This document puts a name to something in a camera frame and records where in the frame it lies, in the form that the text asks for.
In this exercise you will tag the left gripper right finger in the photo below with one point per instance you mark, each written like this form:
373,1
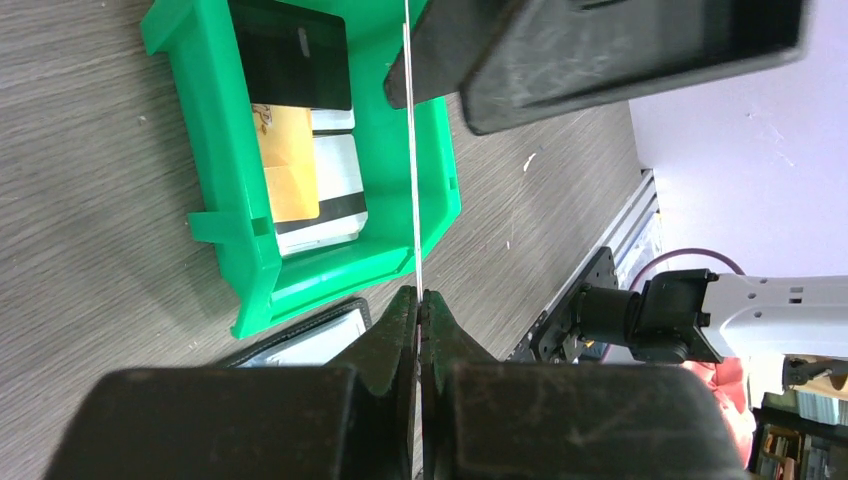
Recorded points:
487,419

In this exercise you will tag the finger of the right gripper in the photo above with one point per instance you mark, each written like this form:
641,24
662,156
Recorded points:
449,42
551,58

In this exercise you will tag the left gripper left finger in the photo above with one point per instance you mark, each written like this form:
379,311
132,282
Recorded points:
351,418

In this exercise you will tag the thin white credit card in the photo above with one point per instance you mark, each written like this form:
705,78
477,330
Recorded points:
413,161

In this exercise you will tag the black card holder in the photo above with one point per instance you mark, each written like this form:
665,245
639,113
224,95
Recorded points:
311,342

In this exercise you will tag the green plastic bin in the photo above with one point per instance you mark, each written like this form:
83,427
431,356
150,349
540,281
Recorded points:
199,39

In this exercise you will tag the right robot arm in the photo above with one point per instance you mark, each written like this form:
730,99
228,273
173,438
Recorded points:
699,315

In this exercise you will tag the black credit card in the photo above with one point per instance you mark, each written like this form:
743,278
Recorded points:
292,56

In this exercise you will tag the yellow credit card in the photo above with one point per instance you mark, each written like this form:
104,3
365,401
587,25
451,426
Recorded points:
285,138

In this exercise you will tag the white silver credit card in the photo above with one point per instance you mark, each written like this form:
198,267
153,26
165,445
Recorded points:
342,208

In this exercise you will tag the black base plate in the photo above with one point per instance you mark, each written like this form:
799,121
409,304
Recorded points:
553,337

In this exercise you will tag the aluminium frame rail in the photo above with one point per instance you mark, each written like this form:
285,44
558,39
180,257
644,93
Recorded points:
622,233

